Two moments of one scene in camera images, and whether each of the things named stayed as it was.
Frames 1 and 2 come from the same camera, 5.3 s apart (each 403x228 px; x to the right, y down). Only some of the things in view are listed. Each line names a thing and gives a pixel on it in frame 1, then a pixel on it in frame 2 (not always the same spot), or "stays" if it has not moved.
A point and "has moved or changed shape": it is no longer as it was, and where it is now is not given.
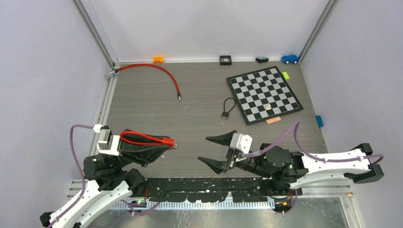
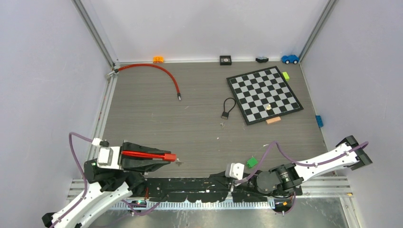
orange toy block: [158, 59] stays
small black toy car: [261, 59] stays
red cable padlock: [167, 142] has moved or changed shape
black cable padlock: [225, 115] stays
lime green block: [286, 75] stays
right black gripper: [219, 166] -> [221, 177]
